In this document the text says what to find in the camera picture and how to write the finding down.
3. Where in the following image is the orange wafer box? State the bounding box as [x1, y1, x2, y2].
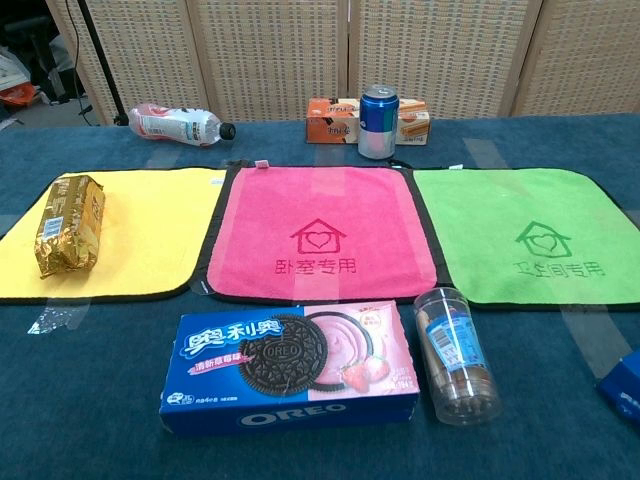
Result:
[305, 97, 432, 147]

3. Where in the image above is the clear plastic snack cup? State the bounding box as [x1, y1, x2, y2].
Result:
[413, 286, 503, 427]

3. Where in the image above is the blue and silver drink can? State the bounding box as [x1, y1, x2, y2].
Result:
[357, 84, 400, 160]

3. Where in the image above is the clear plastic drink bottle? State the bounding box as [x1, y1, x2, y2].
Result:
[127, 102, 237, 149]

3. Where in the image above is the wicker folding screen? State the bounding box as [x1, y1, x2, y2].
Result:
[44, 0, 640, 126]

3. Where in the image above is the blue Oreo cookie box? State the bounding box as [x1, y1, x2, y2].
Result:
[158, 299, 420, 437]

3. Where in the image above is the black tripod stand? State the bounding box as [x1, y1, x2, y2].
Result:
[75, 0, 130, 127]

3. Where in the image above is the blue box corner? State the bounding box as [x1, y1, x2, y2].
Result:
[595, 350, 640, 426]

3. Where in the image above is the green cloth mat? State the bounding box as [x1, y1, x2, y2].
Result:
[411, 164, 640, 311]

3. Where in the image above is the gold foil snack pack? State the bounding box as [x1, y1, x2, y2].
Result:
[32, 173, 107, 280]

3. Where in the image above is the yellow cloth mat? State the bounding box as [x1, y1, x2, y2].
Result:
[0, 167, 228, 303]

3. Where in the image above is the pink cloth mat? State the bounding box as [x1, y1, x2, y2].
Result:
[193, 159, 452, 305]

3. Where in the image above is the orange plastic bag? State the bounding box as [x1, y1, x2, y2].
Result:
[0, 82, 40, 106]

